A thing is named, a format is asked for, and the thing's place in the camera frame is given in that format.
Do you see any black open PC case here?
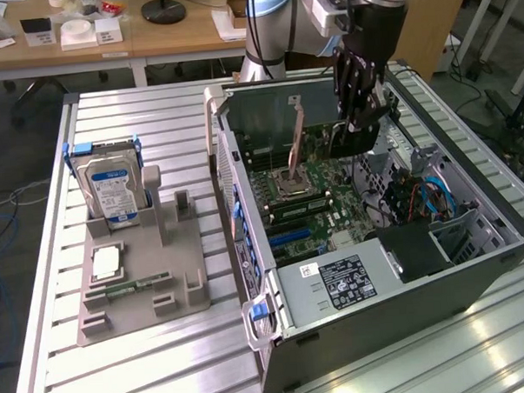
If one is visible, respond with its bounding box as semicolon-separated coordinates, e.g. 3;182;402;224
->
202;54;524;393

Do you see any blue expansion slot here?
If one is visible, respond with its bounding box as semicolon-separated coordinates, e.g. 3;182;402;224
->
266;229;312;250

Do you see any hard disk in blue caddy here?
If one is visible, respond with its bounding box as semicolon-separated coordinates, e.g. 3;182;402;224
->
61;132;146;235

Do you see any white paper stack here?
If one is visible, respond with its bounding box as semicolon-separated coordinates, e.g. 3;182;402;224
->
211;8;249;43

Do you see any black and white box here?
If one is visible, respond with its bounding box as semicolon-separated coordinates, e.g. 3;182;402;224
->
18;17;57;47

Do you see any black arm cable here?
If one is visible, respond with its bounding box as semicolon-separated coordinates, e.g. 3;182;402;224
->
245;0;272;81

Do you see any white labelled box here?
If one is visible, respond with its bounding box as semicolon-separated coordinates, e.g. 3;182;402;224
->
93;17;123;45

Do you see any green graphics card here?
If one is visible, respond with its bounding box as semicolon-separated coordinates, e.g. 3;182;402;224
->
285;91;384;179

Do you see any grey parts rack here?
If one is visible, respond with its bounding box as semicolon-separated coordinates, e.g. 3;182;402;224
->
69;162;213;347

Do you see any wooden cabinet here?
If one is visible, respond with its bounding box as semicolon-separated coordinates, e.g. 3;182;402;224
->
388;0;478;81

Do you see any black plastic air duct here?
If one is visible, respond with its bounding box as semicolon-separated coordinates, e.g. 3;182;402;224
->
371;221;452;284

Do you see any grey metal disk bay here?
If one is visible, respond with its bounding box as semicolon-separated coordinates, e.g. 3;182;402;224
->
348;84;420;202

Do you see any silver CPU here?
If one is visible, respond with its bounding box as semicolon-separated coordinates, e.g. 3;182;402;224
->
91;246;121;279

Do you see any white box with round dish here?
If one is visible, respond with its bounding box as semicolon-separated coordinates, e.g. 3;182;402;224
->
58;18;99;52

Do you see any wooden desk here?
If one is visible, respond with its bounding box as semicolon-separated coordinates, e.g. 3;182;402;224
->
0;0;370;83

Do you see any grey power supply unit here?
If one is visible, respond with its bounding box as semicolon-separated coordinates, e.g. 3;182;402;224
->
275;236;408;330

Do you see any red packet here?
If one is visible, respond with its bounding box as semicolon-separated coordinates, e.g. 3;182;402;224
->
98;0;123;17

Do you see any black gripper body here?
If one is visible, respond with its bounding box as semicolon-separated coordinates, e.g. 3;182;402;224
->
338;0;411;88

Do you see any white desk frame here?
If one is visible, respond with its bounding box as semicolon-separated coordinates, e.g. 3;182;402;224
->
453;0;524;97

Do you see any blue data wire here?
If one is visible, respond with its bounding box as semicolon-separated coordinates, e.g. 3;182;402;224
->
420;175;459;223

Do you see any green RAM stick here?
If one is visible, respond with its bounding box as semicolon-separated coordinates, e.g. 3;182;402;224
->
103;272;169;298

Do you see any metal CPU socket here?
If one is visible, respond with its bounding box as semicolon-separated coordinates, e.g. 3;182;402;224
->
275;166;311;199

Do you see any blue case latch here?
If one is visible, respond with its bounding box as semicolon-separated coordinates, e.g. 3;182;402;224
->
248;303;269;323

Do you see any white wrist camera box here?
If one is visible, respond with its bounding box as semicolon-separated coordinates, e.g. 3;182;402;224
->
313;0;352;37

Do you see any black round lamp base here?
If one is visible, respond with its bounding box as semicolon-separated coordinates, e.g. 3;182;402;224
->
140;0;189;27

